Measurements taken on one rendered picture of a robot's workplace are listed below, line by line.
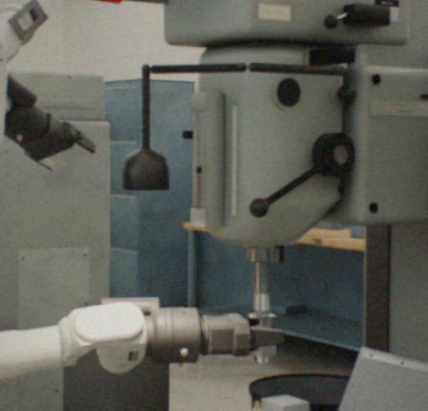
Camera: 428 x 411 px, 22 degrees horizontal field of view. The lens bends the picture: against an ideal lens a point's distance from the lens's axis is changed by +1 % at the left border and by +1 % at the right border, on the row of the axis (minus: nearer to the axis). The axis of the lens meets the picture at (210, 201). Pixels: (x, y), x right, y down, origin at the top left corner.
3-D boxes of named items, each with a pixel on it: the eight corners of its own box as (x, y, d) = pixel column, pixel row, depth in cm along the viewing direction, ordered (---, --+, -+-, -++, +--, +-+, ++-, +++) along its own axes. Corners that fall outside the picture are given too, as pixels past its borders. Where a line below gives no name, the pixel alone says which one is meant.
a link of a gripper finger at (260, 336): (283, 346, 175) (245, 347, 174) (283, 326, 175) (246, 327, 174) (285, 348, 174) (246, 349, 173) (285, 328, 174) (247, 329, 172)
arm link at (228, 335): (250, 313, 170) (176, 313, 168) (250, 374, 171) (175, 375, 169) (236, 300, 182) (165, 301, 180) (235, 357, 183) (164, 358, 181)
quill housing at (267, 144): (256, 250, 163) (259, 36, 161) (181, 240, 179) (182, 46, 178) (351, 245, 173) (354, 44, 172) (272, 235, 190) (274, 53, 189)
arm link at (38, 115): (29, 174, 219) (-12, 146, 211) (31, 136, 225) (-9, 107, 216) (78, 154, 214) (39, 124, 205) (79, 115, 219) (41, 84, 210)
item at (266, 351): (247, 357, 175) (248, 323, 174) (246, 352, 179) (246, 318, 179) (277, 357, 175) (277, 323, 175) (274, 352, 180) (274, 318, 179)
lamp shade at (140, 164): (113, 189, 160) (113, 147, 159) (135, 187, 166) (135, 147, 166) (157, 190, 157) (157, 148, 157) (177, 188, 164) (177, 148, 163)
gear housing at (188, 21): (247, 33, 157) (248, -36, 157) (160, 46, 177) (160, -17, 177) (414, 46, 176) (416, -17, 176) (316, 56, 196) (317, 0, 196)
